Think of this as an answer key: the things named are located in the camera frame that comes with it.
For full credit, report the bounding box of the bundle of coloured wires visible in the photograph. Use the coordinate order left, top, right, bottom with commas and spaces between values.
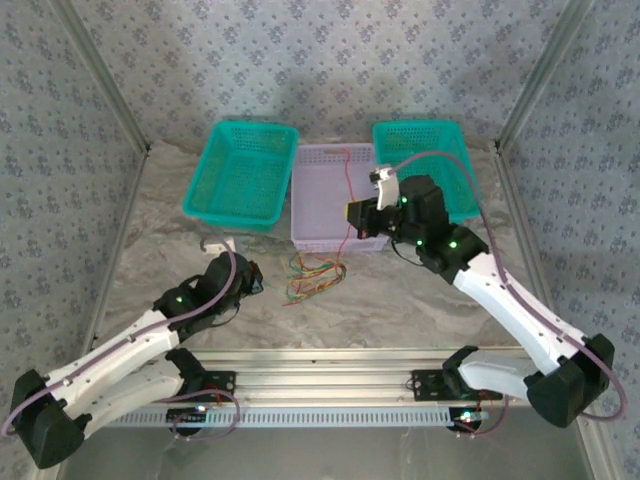
287, 257, 346, 296

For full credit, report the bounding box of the lavender plastic basket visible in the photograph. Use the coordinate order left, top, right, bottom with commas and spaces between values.
290, 142, 391, 253

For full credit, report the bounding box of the teal plastic basket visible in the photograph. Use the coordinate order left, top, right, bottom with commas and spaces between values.
372, 120, 482, 225
181, 120, 300, 234

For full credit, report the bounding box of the small black controller board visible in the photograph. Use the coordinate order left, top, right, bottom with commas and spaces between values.
448, 407, 490, 435
166, 405, 210, 437

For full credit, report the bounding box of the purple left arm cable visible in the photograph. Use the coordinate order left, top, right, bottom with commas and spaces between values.
0, 238, 239, 439

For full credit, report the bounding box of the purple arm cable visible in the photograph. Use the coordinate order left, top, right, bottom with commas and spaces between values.
392, 150, 629, 420
0, 238, 239, 439

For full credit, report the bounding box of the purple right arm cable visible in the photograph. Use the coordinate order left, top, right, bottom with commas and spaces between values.
392, 150, 629, 420

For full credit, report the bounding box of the orange cable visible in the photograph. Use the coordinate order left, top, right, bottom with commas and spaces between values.
287, 277, 346, 301

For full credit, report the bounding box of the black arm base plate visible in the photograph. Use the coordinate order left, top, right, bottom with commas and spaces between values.
410, 368, 454, 403
174, 368, 237, 402

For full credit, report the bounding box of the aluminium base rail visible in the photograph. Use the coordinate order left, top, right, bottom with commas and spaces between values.
187, 347, 534, 407

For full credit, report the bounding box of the slotted grey cable duct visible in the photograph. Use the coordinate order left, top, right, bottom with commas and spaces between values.
107, 405, 469, 429

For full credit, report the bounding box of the aluminium frame post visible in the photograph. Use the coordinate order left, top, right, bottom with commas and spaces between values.
493, 0, 596, 151
49, 0, 152, 154

